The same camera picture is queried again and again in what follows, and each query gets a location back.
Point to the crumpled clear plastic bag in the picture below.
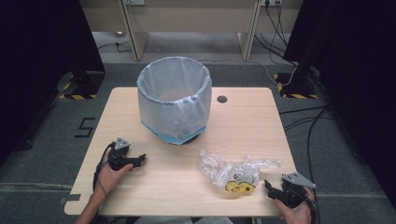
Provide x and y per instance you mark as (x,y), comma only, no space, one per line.
(230,172)

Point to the stand base with hazard tape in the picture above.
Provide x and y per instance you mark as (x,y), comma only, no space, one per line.
(82,88)
(295,88)

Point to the person's lap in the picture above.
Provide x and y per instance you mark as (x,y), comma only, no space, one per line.
(183,220)

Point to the wall socket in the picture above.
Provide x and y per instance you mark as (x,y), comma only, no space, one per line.
(134,2)
(271,2)

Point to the trash bin with white liner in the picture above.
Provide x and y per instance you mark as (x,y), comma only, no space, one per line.
(174,102)

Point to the black tape strip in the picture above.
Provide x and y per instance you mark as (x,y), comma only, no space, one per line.
(70,198)

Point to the person's right hand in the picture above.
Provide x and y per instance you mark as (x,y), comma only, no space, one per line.
(297,215)

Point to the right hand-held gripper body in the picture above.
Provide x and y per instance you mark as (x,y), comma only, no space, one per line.
(291,194)

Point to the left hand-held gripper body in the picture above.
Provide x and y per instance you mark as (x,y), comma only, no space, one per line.
(120,157)

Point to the light wooden desk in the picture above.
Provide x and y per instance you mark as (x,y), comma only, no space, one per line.
(193,18)

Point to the person's left hand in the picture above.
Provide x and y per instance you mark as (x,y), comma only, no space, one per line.
(109,179)

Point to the black curtain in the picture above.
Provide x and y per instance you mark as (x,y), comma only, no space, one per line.
(358,77)
(40,62)

